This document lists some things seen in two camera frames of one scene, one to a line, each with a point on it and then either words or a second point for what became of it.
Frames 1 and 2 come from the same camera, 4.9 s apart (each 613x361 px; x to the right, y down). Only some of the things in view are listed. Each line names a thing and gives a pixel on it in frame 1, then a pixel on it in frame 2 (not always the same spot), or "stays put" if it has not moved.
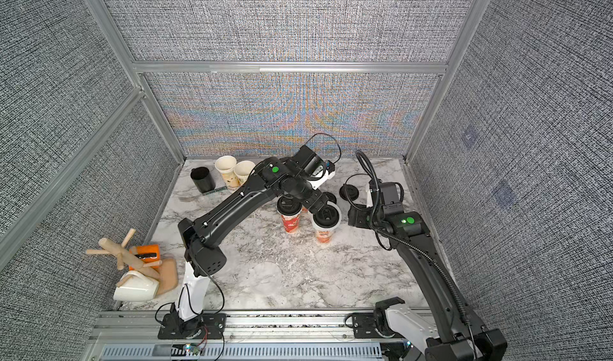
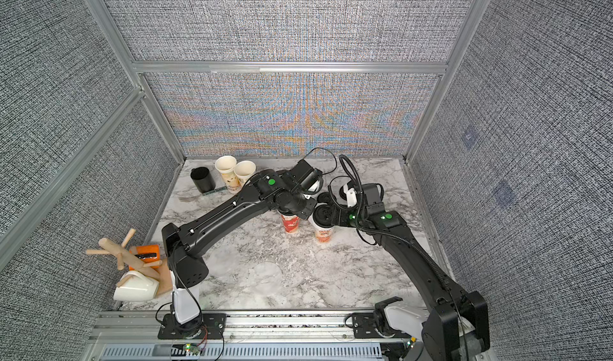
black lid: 326,216 stays put
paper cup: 243,169 stays put
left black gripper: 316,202 → 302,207
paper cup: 325,236 stays put
